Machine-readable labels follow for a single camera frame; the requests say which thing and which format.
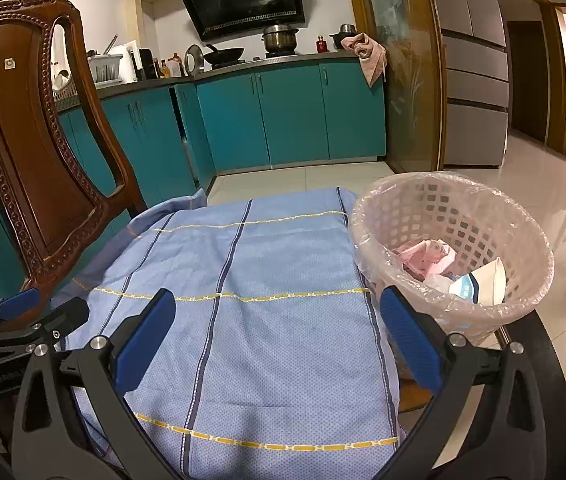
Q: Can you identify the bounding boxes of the white and blue packet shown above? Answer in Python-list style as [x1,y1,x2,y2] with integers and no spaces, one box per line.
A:
[450,257,507,306]

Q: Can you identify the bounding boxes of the white basket with plastic liner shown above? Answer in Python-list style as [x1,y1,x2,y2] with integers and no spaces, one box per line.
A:
[348,171,555,348]

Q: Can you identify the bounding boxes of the white cutting board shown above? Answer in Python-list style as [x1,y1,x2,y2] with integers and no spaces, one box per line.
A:
[126,40,140,82]

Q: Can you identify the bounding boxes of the thin white plastic bag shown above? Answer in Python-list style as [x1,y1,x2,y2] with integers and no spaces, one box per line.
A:
[423,272,464,295]

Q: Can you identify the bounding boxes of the pink towel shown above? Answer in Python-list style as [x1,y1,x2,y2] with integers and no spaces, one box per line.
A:
[341,32,389,88]

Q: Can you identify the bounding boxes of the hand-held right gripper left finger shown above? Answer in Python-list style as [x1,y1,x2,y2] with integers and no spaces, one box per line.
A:
[10,289,179,480]

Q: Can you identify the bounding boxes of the wooden stool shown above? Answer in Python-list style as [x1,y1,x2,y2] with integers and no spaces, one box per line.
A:
[395,375,436,413]

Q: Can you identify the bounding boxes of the carved wooden chair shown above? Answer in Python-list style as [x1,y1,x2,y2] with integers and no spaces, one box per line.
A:
[0,0,146,321]

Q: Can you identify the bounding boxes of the black range hood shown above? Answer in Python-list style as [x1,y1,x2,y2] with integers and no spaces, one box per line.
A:
[175,0,306,43]

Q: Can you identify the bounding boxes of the dark wooden door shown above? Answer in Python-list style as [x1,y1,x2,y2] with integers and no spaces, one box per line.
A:
[508,20,548,143]

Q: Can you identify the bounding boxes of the silver refrigerator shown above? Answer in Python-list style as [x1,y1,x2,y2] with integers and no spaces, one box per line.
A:
[425,0,510,168]

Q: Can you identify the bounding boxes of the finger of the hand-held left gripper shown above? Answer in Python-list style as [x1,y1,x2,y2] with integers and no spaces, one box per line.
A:
[0,289,41,341]
[0,297,89,361]

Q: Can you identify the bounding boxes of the teal lower kitchen cabinets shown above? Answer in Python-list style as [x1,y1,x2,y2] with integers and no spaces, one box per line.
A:
[0,57,389,301]

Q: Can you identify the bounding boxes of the black wok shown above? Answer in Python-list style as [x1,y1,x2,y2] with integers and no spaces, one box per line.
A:
[204,44,245,65]

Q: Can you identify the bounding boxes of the white dish rack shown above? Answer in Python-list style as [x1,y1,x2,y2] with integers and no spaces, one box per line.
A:
[87,35,125,85]

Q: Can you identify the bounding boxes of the steel pot lid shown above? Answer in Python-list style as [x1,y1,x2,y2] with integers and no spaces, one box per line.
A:
[184,44,205,76]

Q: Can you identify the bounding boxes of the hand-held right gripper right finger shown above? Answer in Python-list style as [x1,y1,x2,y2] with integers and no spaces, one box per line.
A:
[380,285,548,480]

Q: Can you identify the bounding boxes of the blue striped cloth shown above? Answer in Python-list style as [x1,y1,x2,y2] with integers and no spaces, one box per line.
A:
[50,187,409,480]

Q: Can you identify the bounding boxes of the steel cooking pot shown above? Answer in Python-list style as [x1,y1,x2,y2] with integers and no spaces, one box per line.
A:
[262,24,300,55]

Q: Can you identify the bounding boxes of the wood framed glass partition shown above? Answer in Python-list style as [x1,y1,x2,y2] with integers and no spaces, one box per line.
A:
[343,0,446,173]

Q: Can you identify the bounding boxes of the pink printed plastic bag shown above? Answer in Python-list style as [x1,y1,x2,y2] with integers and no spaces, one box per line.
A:
[393,239,456,281]

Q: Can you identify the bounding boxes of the black pot with steel bowl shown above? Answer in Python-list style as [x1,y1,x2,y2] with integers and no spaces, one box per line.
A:
[330,24,359,51]

